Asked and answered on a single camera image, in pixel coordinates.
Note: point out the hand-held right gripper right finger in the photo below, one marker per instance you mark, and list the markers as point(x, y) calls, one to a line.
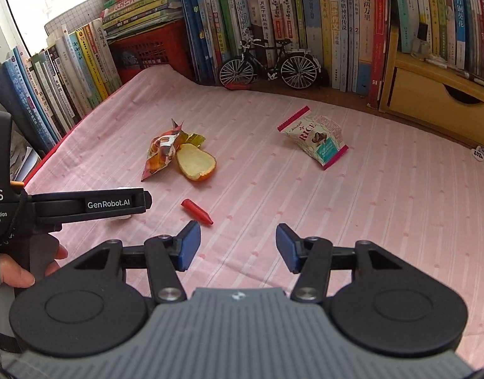
point(287, 244)

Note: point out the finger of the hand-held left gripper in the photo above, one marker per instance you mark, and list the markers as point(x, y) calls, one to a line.
point(147, 200)

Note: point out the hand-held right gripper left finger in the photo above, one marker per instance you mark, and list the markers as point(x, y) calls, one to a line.
point(188, 244)

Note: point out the red cone-shaped piece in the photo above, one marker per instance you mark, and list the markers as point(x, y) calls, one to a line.
point(194, 210)

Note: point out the orange snack wrapper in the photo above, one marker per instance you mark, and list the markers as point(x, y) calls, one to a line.
point(161, 154)

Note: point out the person's left hand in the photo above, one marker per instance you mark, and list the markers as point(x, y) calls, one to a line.
point(13, 274)

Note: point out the orange peel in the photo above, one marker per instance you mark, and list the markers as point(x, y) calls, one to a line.
point(194, 162)

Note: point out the pink striped cloth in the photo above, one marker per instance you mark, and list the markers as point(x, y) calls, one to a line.
point(364, 225)

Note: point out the white and pink snack packet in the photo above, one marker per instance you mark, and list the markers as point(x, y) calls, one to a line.
point(317, 138)

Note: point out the row of books beside window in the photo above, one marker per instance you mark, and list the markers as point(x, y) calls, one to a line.
point(60, 87)

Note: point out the red plastic crate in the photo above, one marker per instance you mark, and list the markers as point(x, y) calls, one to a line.
point(147, 53)

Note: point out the black model bicycle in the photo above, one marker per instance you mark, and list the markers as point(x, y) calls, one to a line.
point(300, 72)

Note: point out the stack of flat-lying books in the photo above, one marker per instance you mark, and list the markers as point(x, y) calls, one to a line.
point(143, 8)

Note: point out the white grid board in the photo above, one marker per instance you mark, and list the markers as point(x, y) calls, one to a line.
point(68, 23)

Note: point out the yellow wooden desk shelf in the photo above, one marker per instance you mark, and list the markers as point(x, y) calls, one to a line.
point(419, 98)

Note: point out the small white printed tag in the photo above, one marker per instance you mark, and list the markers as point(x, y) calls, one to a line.
point(480, 152)

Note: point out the row of tall standing books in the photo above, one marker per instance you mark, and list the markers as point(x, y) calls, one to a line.
point(305, 15)

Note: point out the pen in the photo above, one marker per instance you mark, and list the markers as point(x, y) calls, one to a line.
point(449, 67)

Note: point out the row of books on shelf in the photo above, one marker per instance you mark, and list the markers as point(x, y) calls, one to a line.
point(443, 8)

